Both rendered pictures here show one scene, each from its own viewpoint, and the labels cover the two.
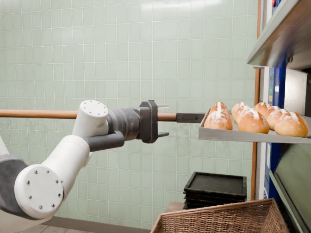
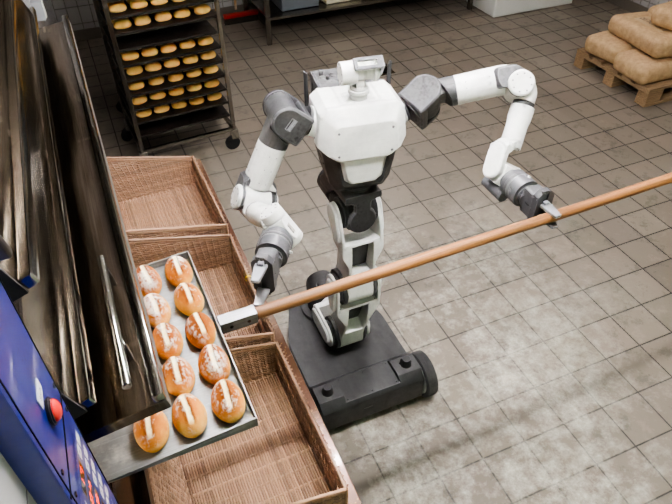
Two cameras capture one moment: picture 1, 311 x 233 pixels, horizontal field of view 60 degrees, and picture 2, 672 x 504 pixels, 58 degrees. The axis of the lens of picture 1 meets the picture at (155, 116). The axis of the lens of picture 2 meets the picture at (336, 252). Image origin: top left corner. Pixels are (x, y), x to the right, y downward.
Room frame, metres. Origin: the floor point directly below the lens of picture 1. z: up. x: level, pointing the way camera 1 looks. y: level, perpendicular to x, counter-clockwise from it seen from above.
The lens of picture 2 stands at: (1.74, -0.51, 2.25)
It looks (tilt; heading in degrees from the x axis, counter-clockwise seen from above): 42 degrees down; 142
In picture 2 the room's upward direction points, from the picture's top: 1 degrees counter-clockwise
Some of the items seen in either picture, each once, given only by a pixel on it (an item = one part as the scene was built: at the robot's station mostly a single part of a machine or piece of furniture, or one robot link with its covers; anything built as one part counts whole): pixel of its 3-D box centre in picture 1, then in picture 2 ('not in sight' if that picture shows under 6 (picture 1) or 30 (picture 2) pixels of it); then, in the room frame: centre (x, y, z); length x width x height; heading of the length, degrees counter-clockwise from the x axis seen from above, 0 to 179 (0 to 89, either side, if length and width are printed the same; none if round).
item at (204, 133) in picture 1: (266, 120); (139, 352); (0.80, -0.33, 1.19); 0.55 x 0.36 x 0.03; 166
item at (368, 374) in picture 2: not in sight; (343, 338); (0.39, 0.57, 0.19); 0.64 x 0.52 x 0.33; 165
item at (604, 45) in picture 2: not in sight; (627, 42); (-0.58, 4.27, 0.22); 0.62 x 0.36 x 0.15; 80
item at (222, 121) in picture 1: (218, 122); (178, 269); (0.63, -0.15, 1.21); 0.10 x 0.07 x 0.05; 168
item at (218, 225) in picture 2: not in sight; (154, 204); (-0.32, 0.13, 0.72); 0.56 x 0.49 x 0.28; 166
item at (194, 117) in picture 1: (190, 117); (237, 319); (0.85, -0.11, 1.20); 0.09 x 0.04 x 0.03; 76
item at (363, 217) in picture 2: not in sight; (346, 191); (0.41, 0.57, 1.00); 0.28 x 0.13 x 0.18; 165
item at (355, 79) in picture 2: not in sight; (357, 75); (0.50, 0.53, 1.47); 0.10 x 0.07 x 0.09; 67
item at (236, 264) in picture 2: not in sight; (185, 300); (0.26, -0.03, 0.72); 0.56 x 0.49 x 0.28; 164
